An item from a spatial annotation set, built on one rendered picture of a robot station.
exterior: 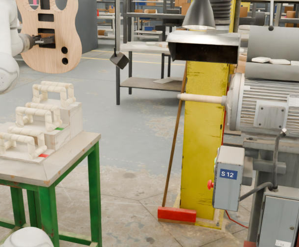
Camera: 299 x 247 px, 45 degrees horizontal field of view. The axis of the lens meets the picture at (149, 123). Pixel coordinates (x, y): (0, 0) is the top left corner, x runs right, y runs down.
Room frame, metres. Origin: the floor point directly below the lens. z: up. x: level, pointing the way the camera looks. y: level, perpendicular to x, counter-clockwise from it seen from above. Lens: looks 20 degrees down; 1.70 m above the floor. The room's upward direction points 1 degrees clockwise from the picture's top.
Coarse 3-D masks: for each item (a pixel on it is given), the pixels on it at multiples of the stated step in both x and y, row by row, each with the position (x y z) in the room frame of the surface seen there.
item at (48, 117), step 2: (46, 114) 1.68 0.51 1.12; (50, 114) 1.69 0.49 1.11; (46, 116) 1.68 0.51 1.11; (48, 116) 1.68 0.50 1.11; (50, 116) 1.69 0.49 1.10; (46, 118) 1.68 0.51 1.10; (48, 118) 1.68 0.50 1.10; (50, 118) 1.69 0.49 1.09; (46, 120) 1.68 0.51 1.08; (48, 120) 1.68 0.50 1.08; (50, 120) 1.69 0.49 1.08; (46, 122) 1.68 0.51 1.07; (48, 122) 1.68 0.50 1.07; (50, 122) 1.68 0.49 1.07; (46, 124) 1.68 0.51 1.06; (48, 124) 1.68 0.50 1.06; (50, 124) 1.68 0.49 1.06; (46, 126) 1.68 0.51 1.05; (48, 126) 1.68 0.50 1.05; (46, 128) 1.68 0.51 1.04; (46, 130) 1.68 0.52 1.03; (48, 130) 1.68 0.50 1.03; (50, 130) 1.68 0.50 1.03
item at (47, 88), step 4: (36, 84) 1.89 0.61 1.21; (36, 88) 1.87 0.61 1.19; (40, 88) 1.87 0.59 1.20; (44, 88) 1.86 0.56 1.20; (48, 88) 1.85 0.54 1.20; (52, 88) 1.85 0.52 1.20; (56, 88) 1.84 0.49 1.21; (60, 88) 1.84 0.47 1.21; (64, 88) 1.84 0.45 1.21; (56, 92) 1.85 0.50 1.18
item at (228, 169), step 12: (228, 156) 1.23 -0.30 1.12; (240, 156) 1.23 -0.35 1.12; (216, 168) 1.18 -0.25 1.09; (228, 168) 1.17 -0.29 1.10; (240, 168) 1.16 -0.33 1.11; (216, 180) 1.18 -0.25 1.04; (228, 180) 1.17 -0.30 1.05; (240, 180) 1.16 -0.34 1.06; (216, 192) 1.18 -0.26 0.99; (228, 192) 1.17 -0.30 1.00; (240, 192) 1.16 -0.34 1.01; (252, 192) 1.29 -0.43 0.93; (216, 204) 1.18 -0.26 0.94; (228, 204) 1.17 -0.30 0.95
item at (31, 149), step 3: (30, 141) 1.53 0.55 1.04; (33, 141) 1.53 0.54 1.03; (27, 144) 1.53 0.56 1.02; (30, 144) 1.53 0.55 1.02; (33, 144) 1.53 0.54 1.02; (30, 147) 1.52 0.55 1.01; (33, 147) 1.53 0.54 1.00; (30, 150) 1.52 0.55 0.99; (33, 150) 1.53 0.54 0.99; (30, 153) 1.52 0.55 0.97; (30, 156) 1.53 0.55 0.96; (30, 159) 1.53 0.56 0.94; (33, 159) 1.53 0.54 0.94
